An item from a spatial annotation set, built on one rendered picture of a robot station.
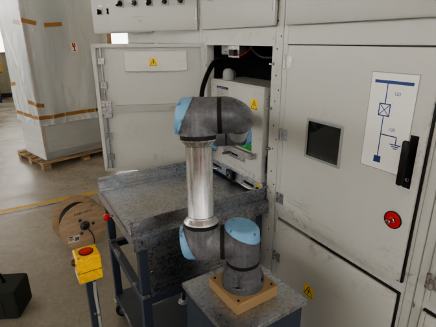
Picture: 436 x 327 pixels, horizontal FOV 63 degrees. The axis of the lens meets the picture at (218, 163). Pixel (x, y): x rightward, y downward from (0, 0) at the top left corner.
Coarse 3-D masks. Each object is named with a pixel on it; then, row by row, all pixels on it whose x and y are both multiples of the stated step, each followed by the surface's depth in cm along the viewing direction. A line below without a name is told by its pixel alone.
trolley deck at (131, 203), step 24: (120, 192) 185; (144, 192) 185; (168, 192) 184; (216, 192) 184; (240, 192) 184; (120, 216) 159; (144, 216) 159; (216, 216) 158; (240, 216) 166; (144, 240) 142; (168, 240) 148
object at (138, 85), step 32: (96, 64) 195; (128, 64) 198; (160, 64) 201; (192, 64) 206; (128, 96) 206; (160, 96) 209; (192, 96) 212; (128, 128) 212; (160, 128) 215; (128, 160) 219; (160, 160) 222
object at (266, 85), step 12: (252, 84) 172; (264, 84) 172; (264, 96) 161; (264, 108) 163; (264, 120) 165; (264, 132) 167; (264, 144) 169; (264, 156) 171; (264, 168) 173; (264, 180) 176
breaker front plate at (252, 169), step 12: (216, 84) 195; (228, 84) 185; (240, 84) 175; (216, 96) 198; (228, 96) 187; (240, 96) 177; (252, 96) 168; (252, 132) 173; (252, 144) 175; (216, 156) 210; (228, 156) 197; (240, 156) 186; (240, 168) 189; (252, 168) 179
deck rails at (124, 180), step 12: (156, 168) 201; (168, 168) 205; (180, 168) 209; (108, 180) 189; (120, 180) 192; (132, 180) 196; (144, 180) 199; (252, 192) 170; (264, 192) 174; (216, 204) 160; (228, 204) 164; (240, 204) 168; (156, 216) 146; (168, 216) 149; (180, 216) 152; (132, 228) 142; (144, 228) 145; (156, 228) 148
